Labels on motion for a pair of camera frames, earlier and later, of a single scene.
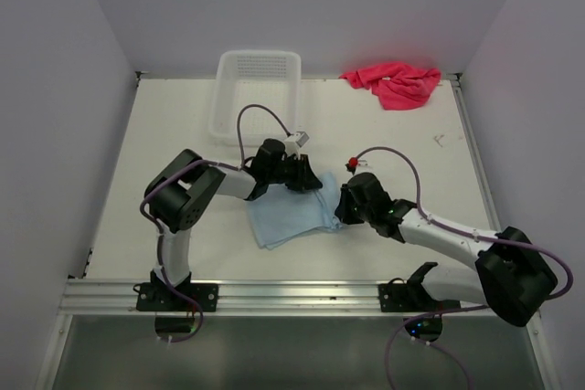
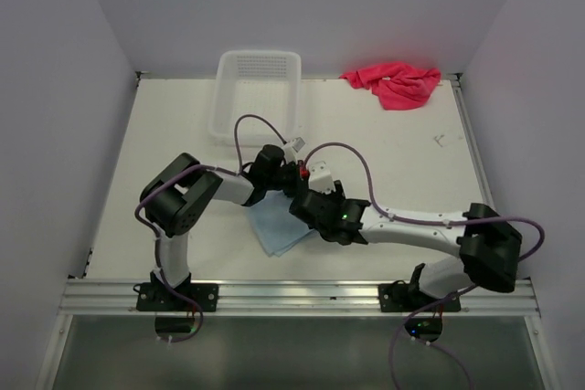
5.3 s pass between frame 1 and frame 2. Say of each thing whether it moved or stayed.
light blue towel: moved
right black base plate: stayed
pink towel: stayed
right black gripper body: moved
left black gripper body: stayed
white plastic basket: stayed
